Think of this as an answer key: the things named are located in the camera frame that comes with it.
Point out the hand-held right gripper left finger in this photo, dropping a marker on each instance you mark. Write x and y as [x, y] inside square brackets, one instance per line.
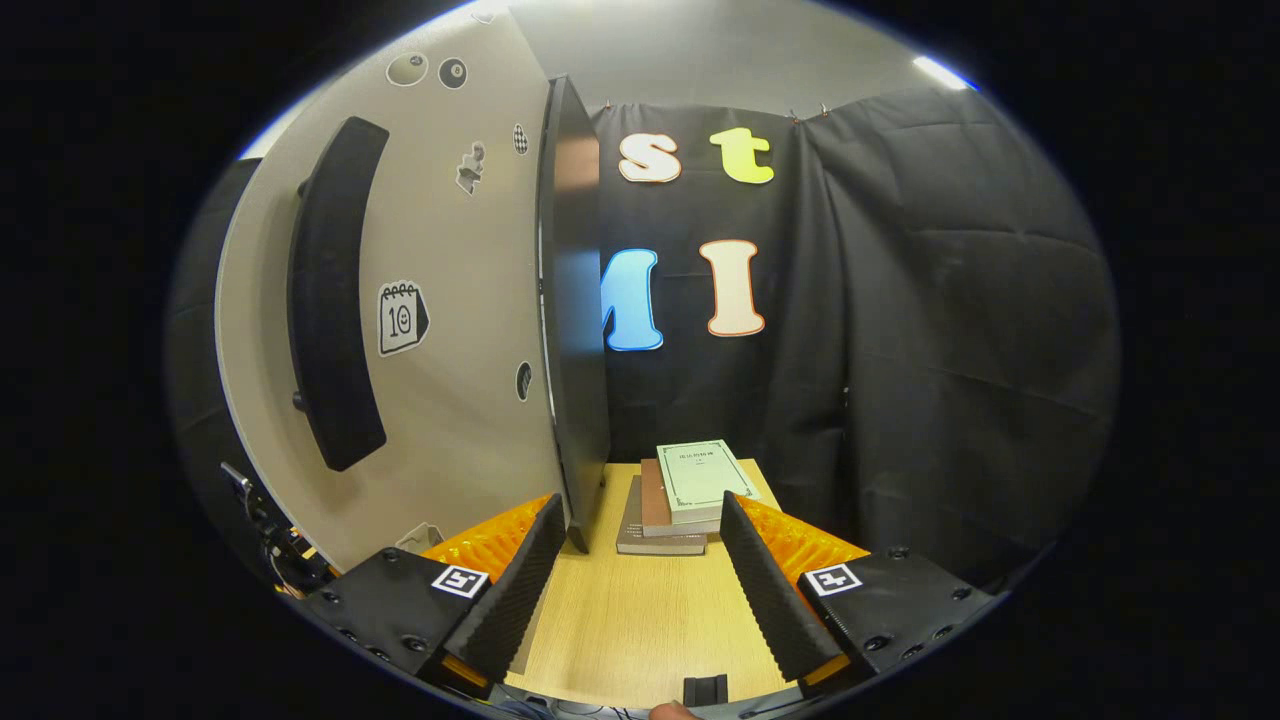
[515, 590]

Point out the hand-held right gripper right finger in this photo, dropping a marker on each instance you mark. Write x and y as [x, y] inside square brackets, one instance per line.
[765, 590]

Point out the grey cabinet door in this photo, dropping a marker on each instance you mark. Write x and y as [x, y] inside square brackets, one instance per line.
[470, 300]

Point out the green book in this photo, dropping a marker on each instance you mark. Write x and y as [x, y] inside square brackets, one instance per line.
[705, 480]

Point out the brown book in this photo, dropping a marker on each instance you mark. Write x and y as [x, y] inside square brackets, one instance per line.
[655, 505]

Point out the black backdrop cloth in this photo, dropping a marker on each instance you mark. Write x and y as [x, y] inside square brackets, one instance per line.
[950, 300]

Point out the small ceiling light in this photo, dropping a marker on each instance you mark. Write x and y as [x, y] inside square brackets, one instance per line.
[942, 73]

